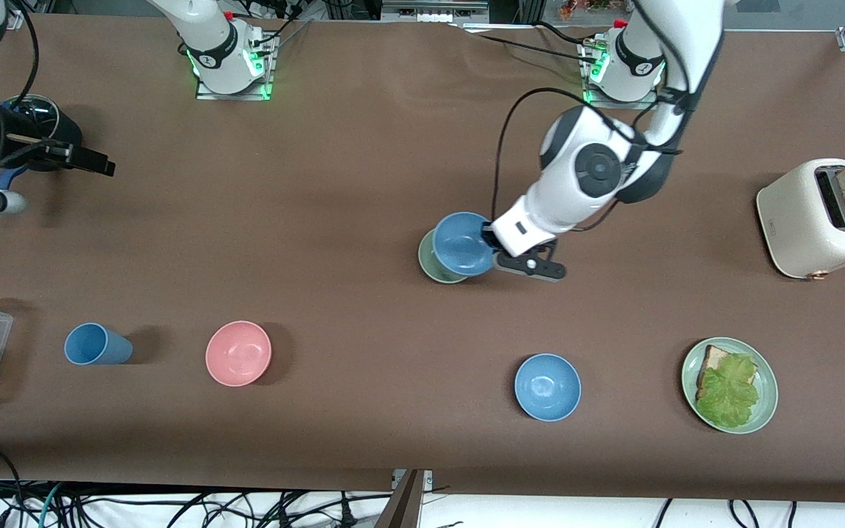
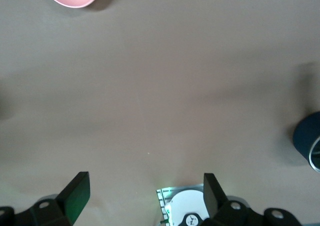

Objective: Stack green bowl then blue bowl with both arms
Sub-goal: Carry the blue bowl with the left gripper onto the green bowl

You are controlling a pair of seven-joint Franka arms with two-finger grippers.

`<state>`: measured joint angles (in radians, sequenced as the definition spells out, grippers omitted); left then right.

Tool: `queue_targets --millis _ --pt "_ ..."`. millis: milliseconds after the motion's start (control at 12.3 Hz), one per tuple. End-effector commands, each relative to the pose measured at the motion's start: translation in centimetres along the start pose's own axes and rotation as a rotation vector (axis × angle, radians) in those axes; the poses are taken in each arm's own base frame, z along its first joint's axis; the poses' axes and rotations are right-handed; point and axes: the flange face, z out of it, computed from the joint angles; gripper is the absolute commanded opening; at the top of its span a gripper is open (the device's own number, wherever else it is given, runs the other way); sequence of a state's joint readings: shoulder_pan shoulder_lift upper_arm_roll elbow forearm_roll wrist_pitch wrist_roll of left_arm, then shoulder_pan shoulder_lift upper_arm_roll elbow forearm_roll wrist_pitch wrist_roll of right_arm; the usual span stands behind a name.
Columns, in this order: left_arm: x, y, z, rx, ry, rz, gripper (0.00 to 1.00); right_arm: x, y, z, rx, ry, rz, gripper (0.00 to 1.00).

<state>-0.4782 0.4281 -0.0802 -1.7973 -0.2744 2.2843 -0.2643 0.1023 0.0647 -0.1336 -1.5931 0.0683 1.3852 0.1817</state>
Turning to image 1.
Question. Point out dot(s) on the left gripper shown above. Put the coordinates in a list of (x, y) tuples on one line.
[(491, 237)]

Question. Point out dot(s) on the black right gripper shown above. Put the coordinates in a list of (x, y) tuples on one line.
[(39, 139)]

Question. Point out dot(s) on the blue bowl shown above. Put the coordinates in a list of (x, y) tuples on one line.
[(547, 387), (463, 246)]

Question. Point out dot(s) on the green bowl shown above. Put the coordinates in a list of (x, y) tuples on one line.
[(433, 271)]

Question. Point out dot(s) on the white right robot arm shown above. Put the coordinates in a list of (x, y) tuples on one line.
[(210, 44)]

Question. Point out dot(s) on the pink bowl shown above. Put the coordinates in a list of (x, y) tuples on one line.
[(238, 353)]

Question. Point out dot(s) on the black round container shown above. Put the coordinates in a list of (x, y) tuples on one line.
[(63, 125)]

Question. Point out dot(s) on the blue cup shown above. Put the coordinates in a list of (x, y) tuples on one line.
[(96, 345)]

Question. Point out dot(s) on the grey power strip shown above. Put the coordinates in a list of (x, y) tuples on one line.
[(433, 11)]

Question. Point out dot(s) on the bread slice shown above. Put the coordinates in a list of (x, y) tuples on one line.
[(712, 361)]

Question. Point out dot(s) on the dark metal beam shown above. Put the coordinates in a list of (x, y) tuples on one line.
[(404, 506)]

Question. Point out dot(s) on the green lettuce leaf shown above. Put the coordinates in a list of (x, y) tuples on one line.
[(729, 392)]

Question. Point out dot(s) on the cream toaster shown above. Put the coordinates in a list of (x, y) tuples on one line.
[(796, 220)]

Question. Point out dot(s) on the green plate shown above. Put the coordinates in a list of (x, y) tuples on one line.
[(767, 396)]

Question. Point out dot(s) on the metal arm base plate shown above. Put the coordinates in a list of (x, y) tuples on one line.
[(206, 94), (598, 103)]

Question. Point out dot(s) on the metal mounting bracket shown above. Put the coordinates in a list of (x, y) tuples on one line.
[(399, 478)]

